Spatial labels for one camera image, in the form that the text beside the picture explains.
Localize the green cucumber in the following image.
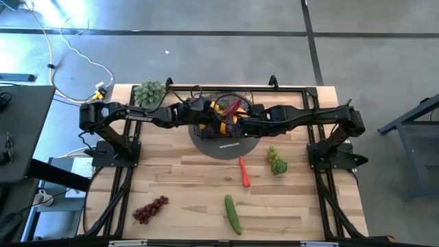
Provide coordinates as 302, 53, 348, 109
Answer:
224, 194, 242, 236

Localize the blue-grey metal stand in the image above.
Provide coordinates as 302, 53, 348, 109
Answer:
377, 93, 439, 202

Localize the black wire basket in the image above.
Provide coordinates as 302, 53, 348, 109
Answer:
191, 89, 257, 140

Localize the black desk support beam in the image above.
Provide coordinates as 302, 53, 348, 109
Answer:
26, 158, 92, 192

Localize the green grape bunch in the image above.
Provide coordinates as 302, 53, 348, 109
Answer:
266, 144, 289, 176

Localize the orange-red chili pepper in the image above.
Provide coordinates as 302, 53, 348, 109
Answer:
239, 156, 251, 188

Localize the white mug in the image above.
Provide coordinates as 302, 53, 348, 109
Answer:
33, 189, 55, 208

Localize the black desk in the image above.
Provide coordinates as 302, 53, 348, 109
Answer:
0, 84, 56, 185

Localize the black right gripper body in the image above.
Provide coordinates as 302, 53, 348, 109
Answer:
238, 104, 275, 137

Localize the white and yellow power plug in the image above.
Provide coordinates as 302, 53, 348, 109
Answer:
91, 81, 109, 101

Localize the yellow floor cable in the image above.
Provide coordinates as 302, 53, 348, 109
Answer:
21, 0, 104, 104

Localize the black clamp tool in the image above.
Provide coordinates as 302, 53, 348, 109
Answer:
0, 132, 15, 165

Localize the grey round plate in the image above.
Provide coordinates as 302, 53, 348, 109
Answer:
187, 91, 264, 161

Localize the white paper sheet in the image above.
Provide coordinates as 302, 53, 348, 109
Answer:
64, 156, 95, 200

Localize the white metal bracket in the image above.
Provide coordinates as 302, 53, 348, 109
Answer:
300, 241, 340, 247
108, 239, 149, 247

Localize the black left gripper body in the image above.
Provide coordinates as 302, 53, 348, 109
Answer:
173, 97, 215, 126

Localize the white floor cable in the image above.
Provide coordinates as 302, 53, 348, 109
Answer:
58, 19, 116, 90

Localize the black flat device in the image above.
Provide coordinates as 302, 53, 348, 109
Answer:
0, 73, 36, 83

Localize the black coiled cable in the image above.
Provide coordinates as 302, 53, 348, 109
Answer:
0, 91, 13, 113

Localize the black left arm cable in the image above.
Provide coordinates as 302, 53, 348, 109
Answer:
150, 84, 204, 114

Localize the red grape bunch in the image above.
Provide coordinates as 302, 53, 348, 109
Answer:
132, 195, 169, 226

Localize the red green-stemmed long pepper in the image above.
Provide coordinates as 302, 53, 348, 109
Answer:
222, 97, 243, 118

